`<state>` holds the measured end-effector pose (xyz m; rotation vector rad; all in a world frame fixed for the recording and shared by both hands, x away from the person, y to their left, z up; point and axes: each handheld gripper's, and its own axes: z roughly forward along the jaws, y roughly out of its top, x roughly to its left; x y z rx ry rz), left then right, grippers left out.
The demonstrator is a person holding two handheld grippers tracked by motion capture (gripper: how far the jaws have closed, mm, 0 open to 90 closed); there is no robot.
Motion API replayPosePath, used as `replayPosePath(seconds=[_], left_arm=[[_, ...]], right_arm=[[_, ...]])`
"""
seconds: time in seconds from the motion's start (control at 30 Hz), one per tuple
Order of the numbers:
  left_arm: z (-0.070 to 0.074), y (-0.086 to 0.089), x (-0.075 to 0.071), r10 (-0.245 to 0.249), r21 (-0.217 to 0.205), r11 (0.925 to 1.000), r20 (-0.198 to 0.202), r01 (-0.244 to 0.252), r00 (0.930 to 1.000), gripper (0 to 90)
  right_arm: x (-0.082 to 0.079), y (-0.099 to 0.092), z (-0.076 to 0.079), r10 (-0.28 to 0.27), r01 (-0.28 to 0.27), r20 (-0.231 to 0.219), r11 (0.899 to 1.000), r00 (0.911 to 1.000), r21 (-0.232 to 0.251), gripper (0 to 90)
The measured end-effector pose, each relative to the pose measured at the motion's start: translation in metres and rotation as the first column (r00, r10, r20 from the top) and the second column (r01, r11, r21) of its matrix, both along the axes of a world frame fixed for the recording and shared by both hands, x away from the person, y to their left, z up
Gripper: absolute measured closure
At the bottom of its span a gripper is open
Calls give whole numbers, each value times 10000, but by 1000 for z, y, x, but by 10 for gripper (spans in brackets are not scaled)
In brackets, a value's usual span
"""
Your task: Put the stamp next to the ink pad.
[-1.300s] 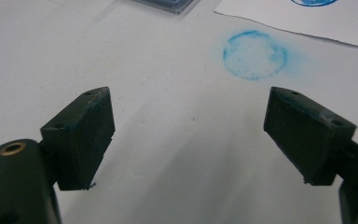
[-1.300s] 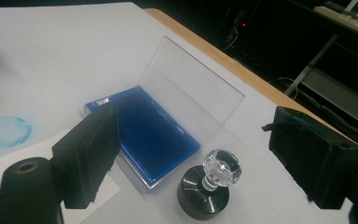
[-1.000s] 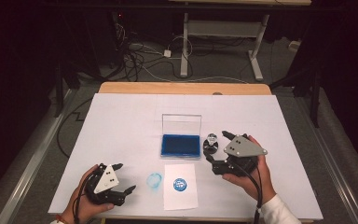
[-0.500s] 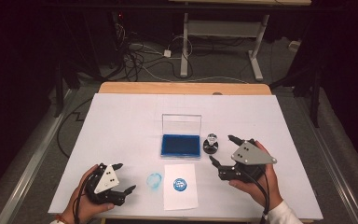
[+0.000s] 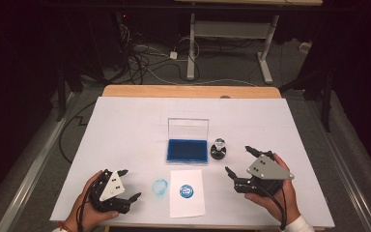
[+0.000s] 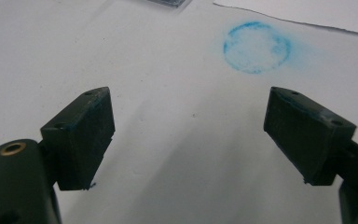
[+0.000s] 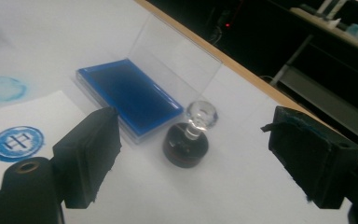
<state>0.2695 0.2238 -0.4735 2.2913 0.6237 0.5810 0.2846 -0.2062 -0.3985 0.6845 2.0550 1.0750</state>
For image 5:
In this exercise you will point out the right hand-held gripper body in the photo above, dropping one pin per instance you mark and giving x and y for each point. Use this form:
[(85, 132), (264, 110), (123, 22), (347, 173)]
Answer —
[(269, 170)]

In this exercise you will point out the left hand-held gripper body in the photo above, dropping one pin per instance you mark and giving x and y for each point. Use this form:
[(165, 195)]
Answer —
[(111, 188)]

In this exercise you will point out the black stamp with crystal knob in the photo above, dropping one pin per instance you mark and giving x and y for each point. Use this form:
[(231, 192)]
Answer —
[(218, 152)]

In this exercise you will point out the blue ink pad clear case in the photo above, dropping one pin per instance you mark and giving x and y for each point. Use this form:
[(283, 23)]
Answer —
[(187, 150)]

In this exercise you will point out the person's right hand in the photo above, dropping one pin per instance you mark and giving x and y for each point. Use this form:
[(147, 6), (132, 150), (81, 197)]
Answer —
[(286, 199)]

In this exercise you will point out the person's left hand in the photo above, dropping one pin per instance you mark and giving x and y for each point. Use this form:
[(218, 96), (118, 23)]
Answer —
[(87, 212)]

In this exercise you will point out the white paper card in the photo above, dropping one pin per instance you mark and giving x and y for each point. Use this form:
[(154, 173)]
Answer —
[(186, 206)]

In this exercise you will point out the black stand leg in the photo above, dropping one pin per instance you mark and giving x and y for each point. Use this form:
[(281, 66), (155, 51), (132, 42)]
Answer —
[(61, 96)]

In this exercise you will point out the white power adapter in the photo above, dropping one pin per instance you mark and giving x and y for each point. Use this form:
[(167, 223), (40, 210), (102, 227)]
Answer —
[(173, 54)]

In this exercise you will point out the metal floor rail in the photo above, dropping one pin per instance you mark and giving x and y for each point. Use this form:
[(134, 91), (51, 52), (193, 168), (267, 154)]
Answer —
[(32, 174), (344, 167)]

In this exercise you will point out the white metal table frame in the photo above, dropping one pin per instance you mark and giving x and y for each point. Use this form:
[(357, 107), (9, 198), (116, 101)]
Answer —
[(191, 48)]

